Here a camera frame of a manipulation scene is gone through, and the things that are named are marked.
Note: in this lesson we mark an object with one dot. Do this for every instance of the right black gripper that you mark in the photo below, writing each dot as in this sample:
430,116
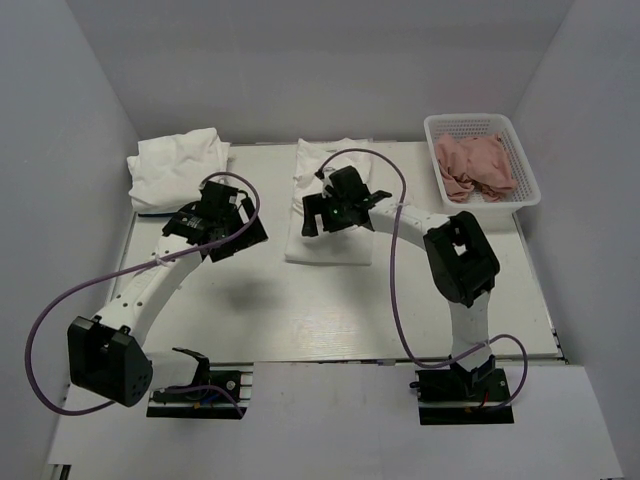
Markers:
317,204

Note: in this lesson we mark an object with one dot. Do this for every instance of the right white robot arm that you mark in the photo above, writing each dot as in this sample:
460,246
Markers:
463,265

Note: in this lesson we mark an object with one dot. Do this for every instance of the white printed t shirt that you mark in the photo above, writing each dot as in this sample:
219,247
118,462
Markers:
352,246

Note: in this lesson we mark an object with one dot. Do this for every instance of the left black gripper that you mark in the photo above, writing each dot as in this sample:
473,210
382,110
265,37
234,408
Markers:
255,234

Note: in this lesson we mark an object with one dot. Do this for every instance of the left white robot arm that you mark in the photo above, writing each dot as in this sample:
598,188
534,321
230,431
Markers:
106,351

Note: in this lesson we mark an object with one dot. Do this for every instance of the pink t shirt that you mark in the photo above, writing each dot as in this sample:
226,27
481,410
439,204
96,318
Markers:
475,163

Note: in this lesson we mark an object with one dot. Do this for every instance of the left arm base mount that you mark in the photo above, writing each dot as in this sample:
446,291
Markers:
226,397

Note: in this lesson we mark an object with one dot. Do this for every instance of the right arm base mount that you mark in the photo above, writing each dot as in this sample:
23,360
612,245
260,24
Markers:
444,400

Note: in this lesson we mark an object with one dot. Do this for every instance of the white plastic basket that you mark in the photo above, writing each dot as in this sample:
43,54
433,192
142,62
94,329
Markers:
493,216

